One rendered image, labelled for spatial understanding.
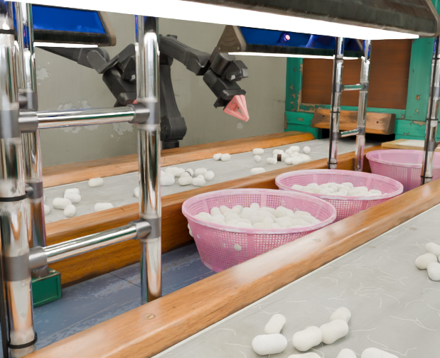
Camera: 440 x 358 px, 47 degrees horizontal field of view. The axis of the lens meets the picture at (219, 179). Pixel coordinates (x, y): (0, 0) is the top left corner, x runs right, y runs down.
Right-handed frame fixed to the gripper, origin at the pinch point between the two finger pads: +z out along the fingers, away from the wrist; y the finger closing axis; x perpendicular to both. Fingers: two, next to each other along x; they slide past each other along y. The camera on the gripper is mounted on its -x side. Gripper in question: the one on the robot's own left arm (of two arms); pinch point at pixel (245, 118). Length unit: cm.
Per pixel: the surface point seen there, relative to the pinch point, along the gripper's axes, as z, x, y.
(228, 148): 2.0, 11.1, -1.3
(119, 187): 13, 4, -54
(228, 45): 0.4, -26.3, -28.8
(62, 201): 17, -2, -72
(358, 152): 30.6, -15.9, 8.0
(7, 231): 43, -39, -104
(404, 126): 25, -16, 49
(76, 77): -155, 121, 70
